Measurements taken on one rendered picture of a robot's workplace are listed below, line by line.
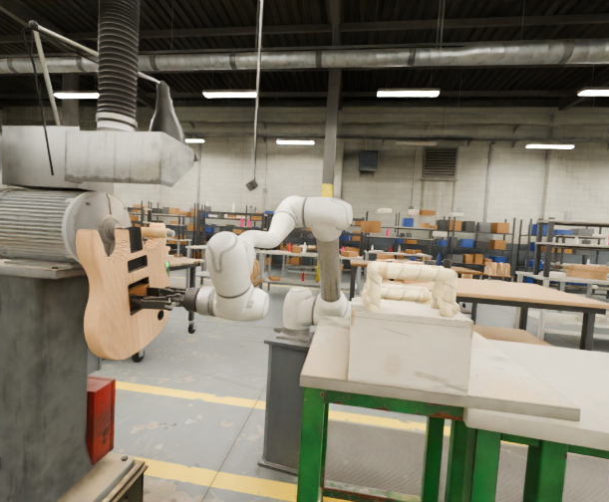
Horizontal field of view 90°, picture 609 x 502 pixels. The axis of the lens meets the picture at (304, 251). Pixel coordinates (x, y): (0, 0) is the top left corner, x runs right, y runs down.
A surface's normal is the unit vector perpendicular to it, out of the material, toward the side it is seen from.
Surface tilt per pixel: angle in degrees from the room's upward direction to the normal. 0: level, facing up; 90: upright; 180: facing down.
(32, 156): 90
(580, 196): 90
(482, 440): 90
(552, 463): 90
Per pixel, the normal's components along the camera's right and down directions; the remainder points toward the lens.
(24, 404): -0.14, 0.04
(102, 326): 0.99, 0.07
